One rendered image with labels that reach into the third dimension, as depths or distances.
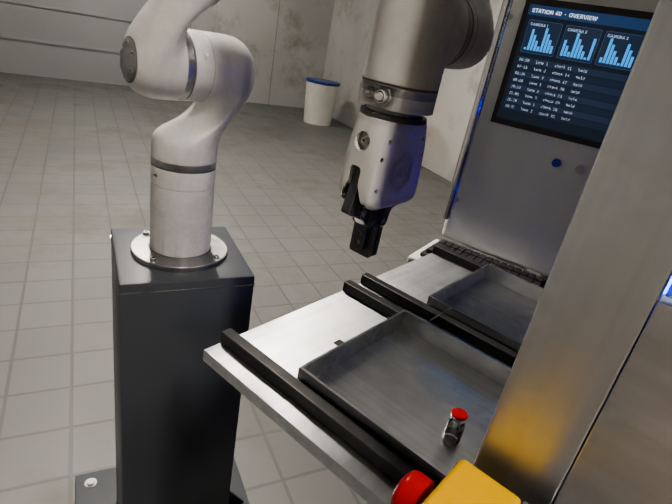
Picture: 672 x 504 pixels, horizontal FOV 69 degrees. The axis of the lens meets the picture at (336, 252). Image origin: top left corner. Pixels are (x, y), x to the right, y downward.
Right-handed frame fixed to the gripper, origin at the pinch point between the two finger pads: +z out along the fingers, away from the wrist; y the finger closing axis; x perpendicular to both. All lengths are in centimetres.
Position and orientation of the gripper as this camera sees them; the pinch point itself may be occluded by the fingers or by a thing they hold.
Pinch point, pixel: (365, 238)
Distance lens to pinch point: 60.6
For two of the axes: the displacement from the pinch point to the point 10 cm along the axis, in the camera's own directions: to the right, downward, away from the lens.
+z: -1.8, 8.9, 4.2
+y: 6.5, -2.2, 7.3
